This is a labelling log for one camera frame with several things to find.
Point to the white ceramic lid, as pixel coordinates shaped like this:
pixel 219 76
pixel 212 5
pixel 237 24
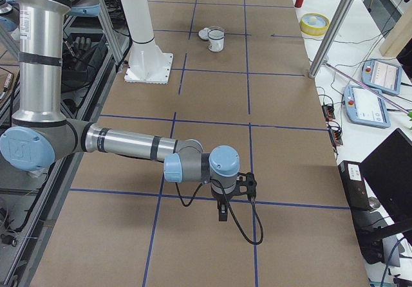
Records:
pixel 203 34

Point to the black computer box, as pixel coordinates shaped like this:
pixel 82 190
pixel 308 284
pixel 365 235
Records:
pixel 355 189

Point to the lower orange black adapter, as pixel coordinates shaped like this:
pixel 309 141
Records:
pixel 335 137

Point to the orange black adapter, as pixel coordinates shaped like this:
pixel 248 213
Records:
pixel 328 112
pixel 335 137

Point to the upper orange black adapter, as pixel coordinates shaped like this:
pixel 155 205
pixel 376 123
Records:
pixel 328 112

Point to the black monitor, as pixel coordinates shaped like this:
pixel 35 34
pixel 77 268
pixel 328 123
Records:
pixel 387 170

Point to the white enamel mug blue rim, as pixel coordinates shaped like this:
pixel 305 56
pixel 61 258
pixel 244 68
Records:
pixel 216 46

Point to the near teach pendant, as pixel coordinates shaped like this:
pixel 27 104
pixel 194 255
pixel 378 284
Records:
pixel 365 108

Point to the teach pendant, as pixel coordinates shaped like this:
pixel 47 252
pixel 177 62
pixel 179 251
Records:
pixel 365 108
pixel 382 75

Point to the yellow tape roll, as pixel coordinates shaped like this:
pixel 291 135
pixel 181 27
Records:
pixel 314 24

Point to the far teach pendant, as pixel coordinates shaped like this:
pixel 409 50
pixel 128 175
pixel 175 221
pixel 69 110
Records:
pixel 382 75

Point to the wooden board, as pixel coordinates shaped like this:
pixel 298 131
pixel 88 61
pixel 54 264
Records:
pixel 398 37

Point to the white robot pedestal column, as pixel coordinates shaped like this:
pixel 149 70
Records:
pixel 147 63

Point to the aluminium frame post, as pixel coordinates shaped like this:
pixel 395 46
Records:
pixel 329 37

